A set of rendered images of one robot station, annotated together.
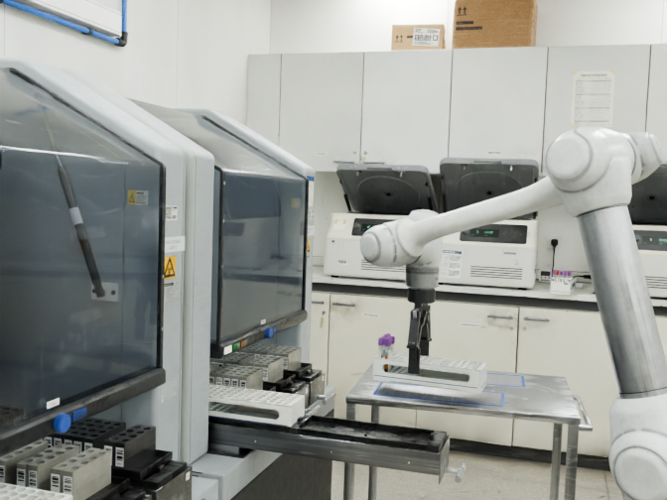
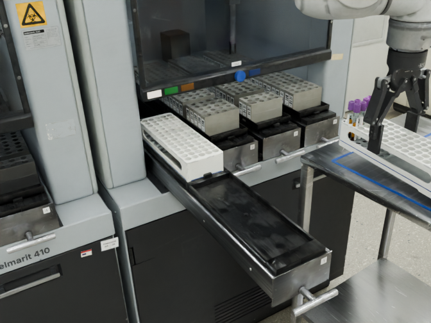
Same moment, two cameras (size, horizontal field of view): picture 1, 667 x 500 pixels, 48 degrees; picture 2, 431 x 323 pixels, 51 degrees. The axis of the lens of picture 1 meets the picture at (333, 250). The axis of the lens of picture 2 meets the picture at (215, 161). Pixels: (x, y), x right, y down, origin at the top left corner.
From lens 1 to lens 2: 1.22 m
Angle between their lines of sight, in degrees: 48
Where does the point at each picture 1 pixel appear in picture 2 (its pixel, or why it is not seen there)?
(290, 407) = (186, 164)
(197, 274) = (92, 18)
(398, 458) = (243, 259)
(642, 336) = not seen: outside the picture
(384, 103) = not seen: outside the picture
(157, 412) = (43, 147)
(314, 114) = not seen: outside the picture
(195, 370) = (107, 111)
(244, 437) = (163, 177)
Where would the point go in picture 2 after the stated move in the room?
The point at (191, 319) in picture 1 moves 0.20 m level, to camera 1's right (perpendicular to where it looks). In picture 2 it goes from (90, 65) to (147, 83)
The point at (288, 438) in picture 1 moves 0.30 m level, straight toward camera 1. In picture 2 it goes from (182, 193) to (72, 262)
